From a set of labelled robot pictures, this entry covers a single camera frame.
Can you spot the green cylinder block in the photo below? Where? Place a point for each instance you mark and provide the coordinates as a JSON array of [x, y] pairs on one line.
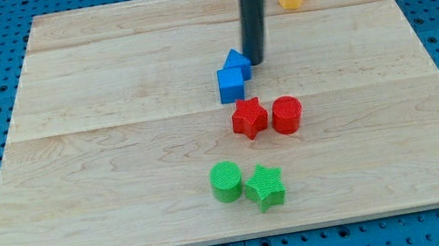
[[226, 181]]

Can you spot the blue cube block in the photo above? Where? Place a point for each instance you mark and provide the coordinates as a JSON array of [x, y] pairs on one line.
[[230, 85]]

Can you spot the blue triangle block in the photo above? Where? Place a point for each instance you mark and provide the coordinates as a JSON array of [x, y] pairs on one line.
[[237, 59]]

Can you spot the red cylinder block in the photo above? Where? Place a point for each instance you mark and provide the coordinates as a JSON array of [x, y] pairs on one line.
[[286, 114]]

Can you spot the red star block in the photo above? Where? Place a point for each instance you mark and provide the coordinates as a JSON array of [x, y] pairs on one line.
[[249, 117]]

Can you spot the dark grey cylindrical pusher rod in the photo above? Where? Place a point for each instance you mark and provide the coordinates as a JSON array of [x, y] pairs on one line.
[[251, 17]]

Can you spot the green star block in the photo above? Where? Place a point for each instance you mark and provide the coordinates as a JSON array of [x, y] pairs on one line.
[[265, 187]]

